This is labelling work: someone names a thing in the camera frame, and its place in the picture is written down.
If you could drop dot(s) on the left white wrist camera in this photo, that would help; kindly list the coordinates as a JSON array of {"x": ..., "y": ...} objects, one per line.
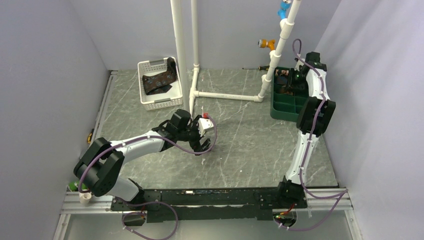
[{"x": 204, "y": 125}]

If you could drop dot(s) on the green pipe fitting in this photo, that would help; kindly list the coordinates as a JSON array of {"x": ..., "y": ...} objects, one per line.
[{"x": 74, "y": 186}]

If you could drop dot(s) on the orange nozzle fitting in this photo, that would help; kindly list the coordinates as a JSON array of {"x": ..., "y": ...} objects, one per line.
[{"x": 264, "y": 43}]

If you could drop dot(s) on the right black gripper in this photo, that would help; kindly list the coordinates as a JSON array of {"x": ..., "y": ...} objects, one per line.
[{"x": 293, "y": 87}]

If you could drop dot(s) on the white perforated plastic basket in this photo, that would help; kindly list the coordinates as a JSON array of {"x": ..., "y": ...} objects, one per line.
[{"x": 174, "y": 97}]

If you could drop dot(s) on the black yellow screwdriver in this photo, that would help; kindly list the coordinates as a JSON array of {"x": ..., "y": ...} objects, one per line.
[{"x": 261, "y": 68}]

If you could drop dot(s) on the dark brown patterned tie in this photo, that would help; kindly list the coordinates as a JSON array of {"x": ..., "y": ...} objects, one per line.
[{"x": 161, "y": 82}]

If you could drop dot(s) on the rolled dark tie in tray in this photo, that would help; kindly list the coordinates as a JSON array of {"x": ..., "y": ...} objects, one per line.
[{"x": 282, "y": 77}]

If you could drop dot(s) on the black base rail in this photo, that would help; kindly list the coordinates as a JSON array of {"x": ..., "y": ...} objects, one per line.
[{"x": 260, "y": 203}]

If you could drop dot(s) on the white pipe coupling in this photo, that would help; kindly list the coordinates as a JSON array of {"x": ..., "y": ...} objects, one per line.
[{"x": 85, "y": 198}]

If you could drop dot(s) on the colourful patterned tie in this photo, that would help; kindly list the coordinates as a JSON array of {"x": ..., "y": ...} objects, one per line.
[{"x": 282, "y": 89}]

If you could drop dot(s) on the blue nozzle fitting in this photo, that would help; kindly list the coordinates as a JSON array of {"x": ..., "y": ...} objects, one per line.
[{"x": 283, "y": 8}]

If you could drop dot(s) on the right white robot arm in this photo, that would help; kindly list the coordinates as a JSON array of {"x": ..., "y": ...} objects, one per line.
[{"x": 312, "y": 122}]

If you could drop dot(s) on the green compartment tray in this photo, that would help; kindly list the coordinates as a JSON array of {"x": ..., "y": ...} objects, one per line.
[{"x": 285, "y": 107}]

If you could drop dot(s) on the white PVC pipe frame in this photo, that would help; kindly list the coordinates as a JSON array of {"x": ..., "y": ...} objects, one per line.
[{"x": 221, "y": 31}]

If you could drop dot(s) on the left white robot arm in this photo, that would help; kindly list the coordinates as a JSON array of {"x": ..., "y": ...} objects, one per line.
[{"x": 98, "y": 170}]

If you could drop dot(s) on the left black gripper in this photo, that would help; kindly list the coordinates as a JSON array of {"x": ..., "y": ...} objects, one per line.
[{"x": 196, "y": 145}]

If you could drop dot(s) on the yellow black tape measure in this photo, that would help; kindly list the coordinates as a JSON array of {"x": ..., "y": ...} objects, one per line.
[{"x": 89, "y": 137}]

